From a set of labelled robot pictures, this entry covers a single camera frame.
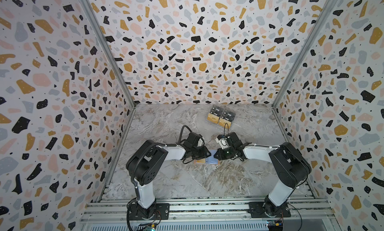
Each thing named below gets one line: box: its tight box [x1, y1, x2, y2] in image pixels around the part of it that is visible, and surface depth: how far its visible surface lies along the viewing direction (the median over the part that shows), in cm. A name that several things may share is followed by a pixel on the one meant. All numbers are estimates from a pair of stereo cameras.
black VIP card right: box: [221, 109, 236, 122], surface depth 108 cm
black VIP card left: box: [209, 104, 224, 117], surface depth 109 cm
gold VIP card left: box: [207, 113, 220, 124], surface depth 110 cm
